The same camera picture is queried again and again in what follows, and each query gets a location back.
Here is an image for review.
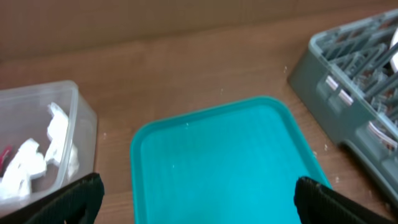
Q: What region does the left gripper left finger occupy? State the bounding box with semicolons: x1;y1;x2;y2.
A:
1;173;104;224

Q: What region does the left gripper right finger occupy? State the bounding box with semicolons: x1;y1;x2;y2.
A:
294;177;393;224

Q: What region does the white tissue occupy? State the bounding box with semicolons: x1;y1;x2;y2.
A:
1;102;69;200

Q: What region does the foil snack wrapper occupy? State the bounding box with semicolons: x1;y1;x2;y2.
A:
0;146;13;171

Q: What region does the grey plastic dishwasher rack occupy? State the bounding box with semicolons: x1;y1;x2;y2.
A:
288;10;397;207

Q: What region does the clear plastic bin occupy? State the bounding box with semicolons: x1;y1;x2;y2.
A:
1;81;97;217

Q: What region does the teal plastic serving tray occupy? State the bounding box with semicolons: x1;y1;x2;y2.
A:
130;96;329;223

